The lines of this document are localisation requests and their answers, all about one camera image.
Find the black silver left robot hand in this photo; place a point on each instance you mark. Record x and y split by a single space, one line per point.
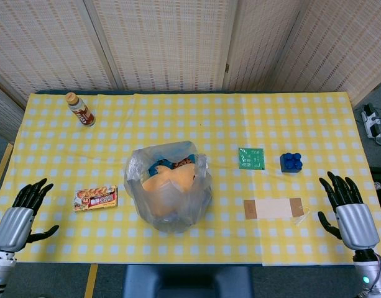
14 226

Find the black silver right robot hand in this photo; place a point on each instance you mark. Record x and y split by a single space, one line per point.
356 225

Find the clear plastic bag with snacks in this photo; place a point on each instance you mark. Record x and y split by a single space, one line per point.
171 220

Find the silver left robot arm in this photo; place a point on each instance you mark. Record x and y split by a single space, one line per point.
0 273

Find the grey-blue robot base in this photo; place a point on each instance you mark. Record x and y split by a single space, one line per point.
187 282

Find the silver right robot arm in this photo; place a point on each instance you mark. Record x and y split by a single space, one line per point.
369 273

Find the yellow red curry box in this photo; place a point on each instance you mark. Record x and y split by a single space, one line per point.
95 199

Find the beige card with brown ends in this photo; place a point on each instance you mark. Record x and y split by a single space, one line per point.
272 208

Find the blue building block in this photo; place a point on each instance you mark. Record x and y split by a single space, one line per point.
291 164

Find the white power strip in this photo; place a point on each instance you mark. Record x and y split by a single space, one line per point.
371 122

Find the green tea sachet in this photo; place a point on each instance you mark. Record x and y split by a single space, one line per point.
251 159

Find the Costa coffee bottle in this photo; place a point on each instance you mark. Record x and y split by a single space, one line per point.
81 111

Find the blue printed package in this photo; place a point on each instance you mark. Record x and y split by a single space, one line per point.
157 167

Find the yellow white checked tablecloth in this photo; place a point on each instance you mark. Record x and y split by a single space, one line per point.
209 124

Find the beige woven screen panel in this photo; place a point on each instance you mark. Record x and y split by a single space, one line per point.
44 43
168 43
342 46
261 43

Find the brass screen hinge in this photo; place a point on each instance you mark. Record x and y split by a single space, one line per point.
226 67

